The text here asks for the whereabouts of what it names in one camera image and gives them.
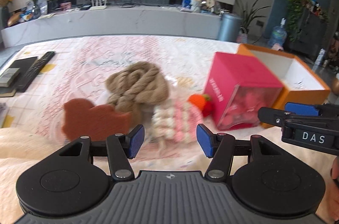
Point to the red box with balls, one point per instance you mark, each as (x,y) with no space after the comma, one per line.
(238,87)

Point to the black remote control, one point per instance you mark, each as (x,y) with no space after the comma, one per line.
(33,71)

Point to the dark cabinet with plants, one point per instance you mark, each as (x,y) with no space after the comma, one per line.
(306,25)

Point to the pink white crochet toy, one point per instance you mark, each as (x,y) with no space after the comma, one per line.
(176,121)

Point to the person right hand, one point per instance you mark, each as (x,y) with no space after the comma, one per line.
(335,171)

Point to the blue metal trash bin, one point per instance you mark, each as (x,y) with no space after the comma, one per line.
(229,28)

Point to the marble tv console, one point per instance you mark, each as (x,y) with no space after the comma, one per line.
(147,20)

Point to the water jug with pump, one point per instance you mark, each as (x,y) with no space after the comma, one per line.
(278,35)

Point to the orange cardboard box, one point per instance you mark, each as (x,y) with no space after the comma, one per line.
(300,83)

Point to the dried flowers in vase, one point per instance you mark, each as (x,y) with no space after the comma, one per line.
(5,14)

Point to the white wifi router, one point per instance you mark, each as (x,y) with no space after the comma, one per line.
(98,5)

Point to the black notebook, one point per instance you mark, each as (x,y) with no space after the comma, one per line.
(23,65)

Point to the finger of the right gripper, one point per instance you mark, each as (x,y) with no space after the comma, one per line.
(325,110)
(280,117)

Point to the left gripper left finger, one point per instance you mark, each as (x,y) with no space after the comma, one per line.
(122,148)

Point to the orange knitted carrot toy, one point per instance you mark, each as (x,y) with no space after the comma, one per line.
(203,103)

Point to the small woven handbag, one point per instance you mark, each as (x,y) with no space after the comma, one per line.
(242,36)

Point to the small grey box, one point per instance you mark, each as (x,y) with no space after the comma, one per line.
(8,77)

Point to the potted long-leaf plant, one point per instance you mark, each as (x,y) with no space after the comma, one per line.
(247,13)

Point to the lace patterned tablecloth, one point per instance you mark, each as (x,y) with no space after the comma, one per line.
(81,66)

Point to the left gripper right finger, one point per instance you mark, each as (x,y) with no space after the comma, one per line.
(220,148)

